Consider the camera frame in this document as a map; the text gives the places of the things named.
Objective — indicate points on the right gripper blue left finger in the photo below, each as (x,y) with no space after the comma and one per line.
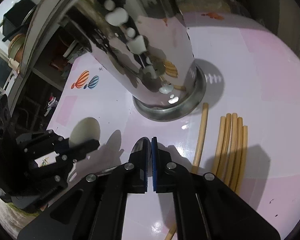
(145,164)

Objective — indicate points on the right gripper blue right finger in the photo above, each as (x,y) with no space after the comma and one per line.
(154,148)

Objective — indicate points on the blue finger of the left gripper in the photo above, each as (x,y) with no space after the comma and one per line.
(80,151)

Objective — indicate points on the lone bamboo chopstick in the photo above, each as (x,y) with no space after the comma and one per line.
(201,139)

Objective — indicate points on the steel perforated utensil holder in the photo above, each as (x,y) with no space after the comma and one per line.
(144,44)

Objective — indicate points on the stainless steel spoon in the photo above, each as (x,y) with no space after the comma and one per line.
(141,148)

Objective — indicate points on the brown ceramic bowl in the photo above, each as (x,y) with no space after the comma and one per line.
(15,48)

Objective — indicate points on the black box appliance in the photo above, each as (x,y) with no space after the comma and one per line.
(17,18)

